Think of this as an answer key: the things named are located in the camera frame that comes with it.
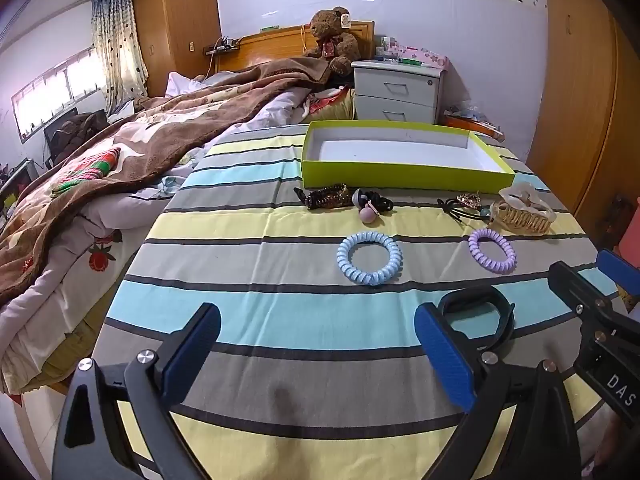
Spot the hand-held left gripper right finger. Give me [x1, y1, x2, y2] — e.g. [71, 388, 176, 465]
[414, 302, 583, 480]

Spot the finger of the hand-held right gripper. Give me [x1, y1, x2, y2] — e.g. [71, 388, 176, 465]
[596, 249, 640, 298]
[548, 261, 640, 361]

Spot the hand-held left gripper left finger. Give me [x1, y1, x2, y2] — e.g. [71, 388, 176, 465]
[50, 302, 222, 480]

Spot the black smart band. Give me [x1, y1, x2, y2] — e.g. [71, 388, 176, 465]
[437, 285, 516, 356]

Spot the beige hair claw clip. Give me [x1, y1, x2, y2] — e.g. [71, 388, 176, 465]
[489, 184, 557, 235]

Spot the purple spiral hair tie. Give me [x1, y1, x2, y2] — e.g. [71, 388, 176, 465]
[468, 228, 517, 274]

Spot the black hair tie gold ornament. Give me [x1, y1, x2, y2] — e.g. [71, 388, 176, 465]
[437, 191, 496, 226]

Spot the blue spiral hair tie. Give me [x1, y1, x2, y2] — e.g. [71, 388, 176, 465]
[336, 231, 402, 287]

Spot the black hair tie pink ball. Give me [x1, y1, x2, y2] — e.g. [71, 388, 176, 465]
[351, 189, 396, 223]

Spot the brown beaded bracelet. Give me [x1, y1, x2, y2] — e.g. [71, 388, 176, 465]
[294, 183, 355, 211]

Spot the green cardboard box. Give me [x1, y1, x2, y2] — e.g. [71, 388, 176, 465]
[301, 120, 516, 188]

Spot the person's right hand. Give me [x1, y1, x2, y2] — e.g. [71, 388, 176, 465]
[580, 407, 640, 480]

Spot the pink plastic stool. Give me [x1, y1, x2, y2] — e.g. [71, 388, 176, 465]
[618, 230, 640, 266]

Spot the wooden wardrobe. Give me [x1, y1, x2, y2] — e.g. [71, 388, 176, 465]
[525, 0, 640, 256]
[131, 0, 223, 98]

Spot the orange basket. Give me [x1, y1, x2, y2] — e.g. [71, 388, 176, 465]
[442, 110, 506, 143]

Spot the brown blanket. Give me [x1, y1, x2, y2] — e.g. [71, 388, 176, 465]
[0, 55, 331, 306]

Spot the cluttered side desk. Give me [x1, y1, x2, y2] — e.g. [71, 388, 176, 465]
[0, 157, 46, 211]

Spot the dark cloth pile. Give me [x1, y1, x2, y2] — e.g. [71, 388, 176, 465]
[44, 108, 108, 166]

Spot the white nightstand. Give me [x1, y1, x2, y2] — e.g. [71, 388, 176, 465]
[351, 58, 446, 126]

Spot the pink floral box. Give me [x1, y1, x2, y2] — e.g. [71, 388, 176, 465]
[395, 44, 451, 70]

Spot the red white garment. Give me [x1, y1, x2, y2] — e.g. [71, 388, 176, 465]
[302, 89, 351, 121]

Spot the window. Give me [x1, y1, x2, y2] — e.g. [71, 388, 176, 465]
[11, 47, 108, 143]

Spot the power strip with chargers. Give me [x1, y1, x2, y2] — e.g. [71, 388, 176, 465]
[204, 36, 241, 56]

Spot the dotted curtain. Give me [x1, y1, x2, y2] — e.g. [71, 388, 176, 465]
[91, 0, 149, 111]

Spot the wooden headboard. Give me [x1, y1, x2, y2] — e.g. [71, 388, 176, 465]
[204, 21, 376, 78]

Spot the brown teddy bear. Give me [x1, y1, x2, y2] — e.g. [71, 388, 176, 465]
[302, 6, 362, 77]

